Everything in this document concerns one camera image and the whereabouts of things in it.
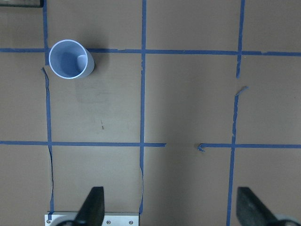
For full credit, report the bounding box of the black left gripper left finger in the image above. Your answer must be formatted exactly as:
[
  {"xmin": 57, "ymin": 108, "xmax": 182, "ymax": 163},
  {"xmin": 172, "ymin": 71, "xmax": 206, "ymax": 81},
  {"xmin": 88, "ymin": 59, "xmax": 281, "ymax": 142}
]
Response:
[{"xmin": 74, "ymin": 186, "xmax": 104, "ymax": 226}]

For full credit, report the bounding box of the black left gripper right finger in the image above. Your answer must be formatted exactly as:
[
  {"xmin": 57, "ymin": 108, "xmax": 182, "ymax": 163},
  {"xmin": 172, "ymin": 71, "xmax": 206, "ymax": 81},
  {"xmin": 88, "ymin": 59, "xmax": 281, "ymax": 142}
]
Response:
[{"xmin": 236, "ymin": 187, "xmax": 282, "ymax": 226}]

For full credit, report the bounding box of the light blue plastic cup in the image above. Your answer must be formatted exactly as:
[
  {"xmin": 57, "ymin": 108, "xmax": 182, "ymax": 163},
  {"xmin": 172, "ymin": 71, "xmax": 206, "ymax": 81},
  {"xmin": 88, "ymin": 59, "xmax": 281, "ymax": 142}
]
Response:
[{"xmin": 48, "ymin": 40, "xmax": 95, "ymax": 80}]

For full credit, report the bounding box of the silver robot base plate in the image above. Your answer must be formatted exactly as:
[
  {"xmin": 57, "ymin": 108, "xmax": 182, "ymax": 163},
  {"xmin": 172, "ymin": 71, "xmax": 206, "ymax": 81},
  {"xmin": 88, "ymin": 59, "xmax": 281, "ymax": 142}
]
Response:
[{"xmin": 44, "ymin": 212, "xmax": 140, "ymax": 226}]

